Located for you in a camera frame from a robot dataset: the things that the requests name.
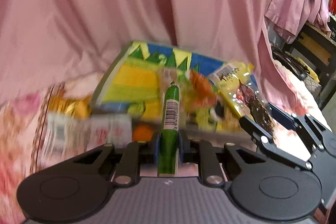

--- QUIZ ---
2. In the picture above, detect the dark seaweed snack packet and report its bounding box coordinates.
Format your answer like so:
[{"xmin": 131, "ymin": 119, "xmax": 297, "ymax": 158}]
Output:
[{"xmin": 238, "ymin": 81, "xmax": 274, "ymax": 136}]

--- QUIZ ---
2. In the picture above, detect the green yellow snack stick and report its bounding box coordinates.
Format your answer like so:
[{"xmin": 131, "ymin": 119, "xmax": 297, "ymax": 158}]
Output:
[{"xmin": 158, "ymin": 82, "xmax": 180, "ymax": 176}]

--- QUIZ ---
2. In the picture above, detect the small orange fruit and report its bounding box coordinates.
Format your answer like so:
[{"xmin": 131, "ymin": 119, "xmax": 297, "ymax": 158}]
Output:
[{"xmin": 132, "ymin": 123, "xmax": 154, "ymax": 142}]

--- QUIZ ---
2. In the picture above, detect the orange snack packet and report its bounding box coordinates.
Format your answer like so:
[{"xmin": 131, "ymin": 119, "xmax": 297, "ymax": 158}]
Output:
[{"xmin": 182, "ymin": 70, "xmax": 217, "ymax": 113}]

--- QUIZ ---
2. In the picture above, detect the white jelly snack packet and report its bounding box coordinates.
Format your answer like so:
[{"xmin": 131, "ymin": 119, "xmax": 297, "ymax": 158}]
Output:
[{"xmin": 41, "ymin": 113, "xmax": 132, "ymax": 162}]

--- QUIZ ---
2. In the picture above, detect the yellow snack bag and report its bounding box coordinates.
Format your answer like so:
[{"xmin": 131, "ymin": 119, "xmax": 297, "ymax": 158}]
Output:
[{"xmin": 207, "ymin": 61, "xmax": 259, "ymax": 119}]

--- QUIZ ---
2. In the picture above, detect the gold candy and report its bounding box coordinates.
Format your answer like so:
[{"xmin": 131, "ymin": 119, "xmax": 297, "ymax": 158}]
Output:
[{"xmin": 48, "ymin": 90, "xmax": 92, "ymax": 119}]

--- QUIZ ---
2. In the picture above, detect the brown nut snack packet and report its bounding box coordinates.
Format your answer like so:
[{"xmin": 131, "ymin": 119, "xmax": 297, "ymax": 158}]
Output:
[{"xmin": 158, "ymin": 67, "xmax": 189, "ymax": 99}]

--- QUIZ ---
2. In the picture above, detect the puffed rice cracker packet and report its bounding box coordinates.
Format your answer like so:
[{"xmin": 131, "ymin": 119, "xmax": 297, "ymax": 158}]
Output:
[{"xmin": 208, "ymin": 105, "xmax": 242, "ymax": 133}]

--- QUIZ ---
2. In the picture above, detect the grey cardboard tray box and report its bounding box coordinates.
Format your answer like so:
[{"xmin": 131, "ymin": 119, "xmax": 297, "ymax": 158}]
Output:
[{"xmin": 90, "ymin": 41, "xmax": 261, "ymax": 140}]

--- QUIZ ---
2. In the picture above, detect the black handbag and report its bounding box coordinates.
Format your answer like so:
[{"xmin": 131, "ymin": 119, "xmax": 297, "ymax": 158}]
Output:
[{"xmin": 271, "ymin": 45, "xmax": 309, "ymax": 81}]

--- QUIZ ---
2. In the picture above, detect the dinosaur drawing paper liner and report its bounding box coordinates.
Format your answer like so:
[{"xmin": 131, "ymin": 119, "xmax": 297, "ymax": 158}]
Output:
[{"xmin": 99, "ymin": 41, "xmax": 258, "ymax": 132}]

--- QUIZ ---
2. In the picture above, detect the dark wooden shelf unit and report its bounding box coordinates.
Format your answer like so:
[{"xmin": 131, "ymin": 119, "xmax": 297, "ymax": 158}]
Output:
[{"xmin": 282, "ymin": 22, "xmax": 335, "ymax": 110}]

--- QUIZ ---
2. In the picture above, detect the red hanging tassel decoration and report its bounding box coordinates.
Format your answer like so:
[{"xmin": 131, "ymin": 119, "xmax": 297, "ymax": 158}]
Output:
[{"xmin": 328, "ymin": 0, "xmax": 336, "ymax": 15}]

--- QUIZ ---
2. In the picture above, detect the small purple window curtain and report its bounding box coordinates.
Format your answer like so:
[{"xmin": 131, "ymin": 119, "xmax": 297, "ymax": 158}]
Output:
[{"xmin": 265, "ymin": 0, "xmax": 331, "ymax": 44}]

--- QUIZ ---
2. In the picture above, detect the large pink satin curtain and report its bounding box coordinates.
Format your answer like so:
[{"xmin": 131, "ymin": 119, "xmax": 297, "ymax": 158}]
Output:
[{"xmin": 1, "ymin": 0, "xmax": 300, "ymax": 109}]

